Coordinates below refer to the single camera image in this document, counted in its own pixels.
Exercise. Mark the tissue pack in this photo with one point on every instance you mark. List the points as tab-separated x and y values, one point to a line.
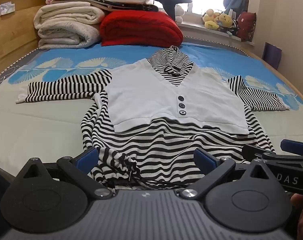
6	8

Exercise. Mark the wooden bed rail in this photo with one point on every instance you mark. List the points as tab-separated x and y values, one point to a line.
286	80

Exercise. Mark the person's right hand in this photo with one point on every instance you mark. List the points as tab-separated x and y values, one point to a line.
302	205

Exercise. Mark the cream folded blanket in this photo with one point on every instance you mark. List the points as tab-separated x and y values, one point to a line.
66	25

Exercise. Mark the white windowsill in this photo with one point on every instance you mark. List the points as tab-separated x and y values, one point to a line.
216	36

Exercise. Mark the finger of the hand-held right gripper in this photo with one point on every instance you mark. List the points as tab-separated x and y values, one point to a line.
254	151
292	145

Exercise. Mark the dark dotted cloth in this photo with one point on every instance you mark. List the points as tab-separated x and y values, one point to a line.
131	6

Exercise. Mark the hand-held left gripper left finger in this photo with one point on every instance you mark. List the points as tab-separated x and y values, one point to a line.
87	158

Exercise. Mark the blue floral bed sheet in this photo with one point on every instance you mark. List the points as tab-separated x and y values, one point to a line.
41	130

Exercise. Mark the striped dress with white vest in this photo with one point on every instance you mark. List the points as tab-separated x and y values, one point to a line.
141	97

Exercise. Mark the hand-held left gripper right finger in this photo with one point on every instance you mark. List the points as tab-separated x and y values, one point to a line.
204	158

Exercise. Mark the wooden headboard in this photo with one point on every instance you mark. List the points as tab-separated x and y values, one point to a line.
11	35

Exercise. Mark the purple box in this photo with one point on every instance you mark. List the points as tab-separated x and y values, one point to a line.
272	55

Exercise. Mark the small white plush toy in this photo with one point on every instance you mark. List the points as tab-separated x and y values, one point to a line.
179	12

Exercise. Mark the red folded quilt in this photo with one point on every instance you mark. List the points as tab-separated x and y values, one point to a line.
141	27

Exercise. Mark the dark red pillow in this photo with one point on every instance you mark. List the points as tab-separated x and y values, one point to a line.
246	26

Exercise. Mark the yellow duck plush toy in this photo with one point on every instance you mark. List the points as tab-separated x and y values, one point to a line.
210	20

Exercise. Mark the yellow bear plush toy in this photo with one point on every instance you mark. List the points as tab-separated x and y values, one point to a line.
225	20

